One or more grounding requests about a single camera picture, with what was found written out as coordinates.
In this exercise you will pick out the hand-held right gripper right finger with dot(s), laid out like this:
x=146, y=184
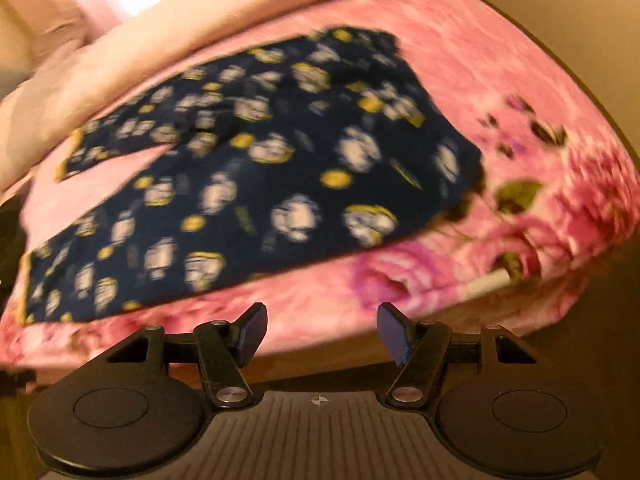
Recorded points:
x=392, y=332

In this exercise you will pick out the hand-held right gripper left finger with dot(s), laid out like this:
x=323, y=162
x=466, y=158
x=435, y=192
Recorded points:
x=252, y=332

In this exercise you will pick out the navy cartoon print pajama pants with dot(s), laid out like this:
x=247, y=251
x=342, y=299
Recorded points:
x=250, y=170

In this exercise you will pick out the white blanket tag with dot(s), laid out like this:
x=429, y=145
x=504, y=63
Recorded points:
x=487, y=281

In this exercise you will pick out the black garment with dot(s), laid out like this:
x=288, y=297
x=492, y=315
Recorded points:
x=7, y=240

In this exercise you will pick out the pink floral blanket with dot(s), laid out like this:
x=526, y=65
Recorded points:
x=525, y=85

